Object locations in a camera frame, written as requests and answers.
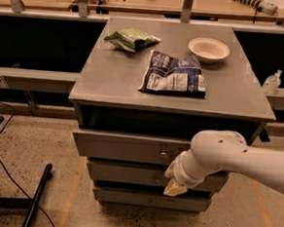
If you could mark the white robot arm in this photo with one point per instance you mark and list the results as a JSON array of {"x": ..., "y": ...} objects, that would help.
[{"x": 212, "y": 151}]

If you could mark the grey drawer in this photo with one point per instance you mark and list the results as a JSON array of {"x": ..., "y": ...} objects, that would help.
[
  {"x": 145, "y": 174},
  {"x": 150, "y": 199},
  {"x": 128, "y": 147}
]

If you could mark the grey drawer cabinet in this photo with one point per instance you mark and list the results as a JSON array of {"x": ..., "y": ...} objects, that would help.
[{"x": 106, "y": 96}]

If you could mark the grey bottom drawer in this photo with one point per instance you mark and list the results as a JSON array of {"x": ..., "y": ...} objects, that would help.
[{"x": 150, "y": 199}]

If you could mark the black ribbed hose tool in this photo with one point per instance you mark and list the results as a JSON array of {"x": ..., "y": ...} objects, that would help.
[{"x": 260, "y": 6}]

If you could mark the blue snack bag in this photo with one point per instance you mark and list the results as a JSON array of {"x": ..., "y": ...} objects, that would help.
[{"x": 166, "y": 75}]

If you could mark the grey middle drawer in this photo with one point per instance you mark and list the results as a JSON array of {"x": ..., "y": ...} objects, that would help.
[{"x": 145, "y": 174}]

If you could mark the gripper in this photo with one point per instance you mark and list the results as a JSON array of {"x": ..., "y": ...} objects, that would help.
[{"x": 179, "y": 171}]

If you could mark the green chip bag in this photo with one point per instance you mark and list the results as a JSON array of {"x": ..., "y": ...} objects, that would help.
[{"x": 131, "y": 39}]

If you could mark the grey top drawer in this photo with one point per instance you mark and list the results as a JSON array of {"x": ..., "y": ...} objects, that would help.
[{"x": 128, "y": 147}]

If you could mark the white paper bowl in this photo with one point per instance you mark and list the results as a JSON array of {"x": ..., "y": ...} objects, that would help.
[{"x": 209, "y": 50}]

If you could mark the clear sanitizer bottle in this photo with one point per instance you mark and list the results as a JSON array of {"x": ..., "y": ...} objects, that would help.
[{"x": 272, "y": 82}]

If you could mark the black pole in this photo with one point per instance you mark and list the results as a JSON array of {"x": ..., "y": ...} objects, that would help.
[{"x": 46, "y": 176}]

